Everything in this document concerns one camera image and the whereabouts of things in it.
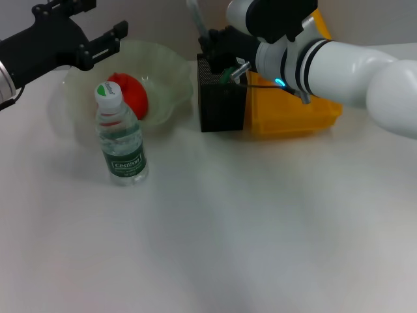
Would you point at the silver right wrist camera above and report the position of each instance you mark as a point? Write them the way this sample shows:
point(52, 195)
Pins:
point(280, 16)

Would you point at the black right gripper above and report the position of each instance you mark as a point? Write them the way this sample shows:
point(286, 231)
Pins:
point(234, 42)

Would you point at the black mesh pen holder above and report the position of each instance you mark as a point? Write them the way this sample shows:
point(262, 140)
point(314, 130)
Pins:
point(221, 104)

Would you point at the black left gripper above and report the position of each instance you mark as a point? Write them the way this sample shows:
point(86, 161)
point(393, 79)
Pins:
point(45, 49)

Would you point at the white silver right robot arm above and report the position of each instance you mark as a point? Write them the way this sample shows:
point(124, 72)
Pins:
point(342, 68)

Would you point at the grey marker pen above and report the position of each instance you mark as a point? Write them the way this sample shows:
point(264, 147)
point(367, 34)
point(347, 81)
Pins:
point(197, 16)

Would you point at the orange fruit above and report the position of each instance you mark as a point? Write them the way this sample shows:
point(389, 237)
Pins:
point(137, 94)

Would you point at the pale green glass fruit plate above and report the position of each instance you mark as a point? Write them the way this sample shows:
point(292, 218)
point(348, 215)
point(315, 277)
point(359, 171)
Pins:
point(166, 81)

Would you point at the mint green utility knife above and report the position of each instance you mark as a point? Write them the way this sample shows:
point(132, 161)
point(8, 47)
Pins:
point(226, 75)

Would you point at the clear green-label water bottle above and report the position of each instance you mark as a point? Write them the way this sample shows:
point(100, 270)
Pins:
point(123, 146)

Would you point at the yellow plastic bin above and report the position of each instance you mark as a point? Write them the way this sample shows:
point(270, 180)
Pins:
point(293, 111)

